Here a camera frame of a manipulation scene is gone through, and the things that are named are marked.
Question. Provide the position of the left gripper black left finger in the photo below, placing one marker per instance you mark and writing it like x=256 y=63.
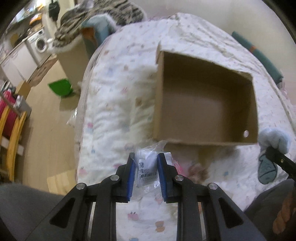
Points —
x=90 y=205

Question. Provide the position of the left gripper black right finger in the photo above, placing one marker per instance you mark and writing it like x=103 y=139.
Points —
x=204 y=212

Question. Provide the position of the light blue fluffy sock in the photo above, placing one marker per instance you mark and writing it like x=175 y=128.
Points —
x=271 y=138

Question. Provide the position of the clear plastic packet white label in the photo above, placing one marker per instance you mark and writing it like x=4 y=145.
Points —
x=146 y=174

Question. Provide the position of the person's right hand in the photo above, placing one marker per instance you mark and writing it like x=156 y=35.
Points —
x=285 y=214

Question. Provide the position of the beige brown scrunchie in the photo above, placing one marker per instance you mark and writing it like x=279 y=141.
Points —
x=197 y=173

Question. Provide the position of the teal rolled mat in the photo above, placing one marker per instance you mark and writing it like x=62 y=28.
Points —
x=268 y=65

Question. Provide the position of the brown cardboard box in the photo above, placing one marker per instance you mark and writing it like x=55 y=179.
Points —
x=199 y=102

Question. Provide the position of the white patterned bed quilt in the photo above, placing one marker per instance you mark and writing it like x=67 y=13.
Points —
x=119 y=108

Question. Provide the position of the yellow wooden chair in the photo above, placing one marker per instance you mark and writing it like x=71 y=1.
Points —
x=13 y=142

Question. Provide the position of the green dustpan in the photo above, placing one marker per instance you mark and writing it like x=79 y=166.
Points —
x=61 y=87

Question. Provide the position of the white kitchen cabinet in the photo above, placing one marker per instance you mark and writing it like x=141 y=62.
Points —
x=19 y=65

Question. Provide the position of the tall cardboard box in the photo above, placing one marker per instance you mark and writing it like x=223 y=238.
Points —
x=74 y=59

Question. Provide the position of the white washing machine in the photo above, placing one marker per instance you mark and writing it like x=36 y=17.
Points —
x=38 y=47

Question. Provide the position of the teal cushion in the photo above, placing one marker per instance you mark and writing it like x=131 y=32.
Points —
x=95 y=30

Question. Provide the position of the striped knit blanket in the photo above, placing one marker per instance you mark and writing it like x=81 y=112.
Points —
x=110 y=15

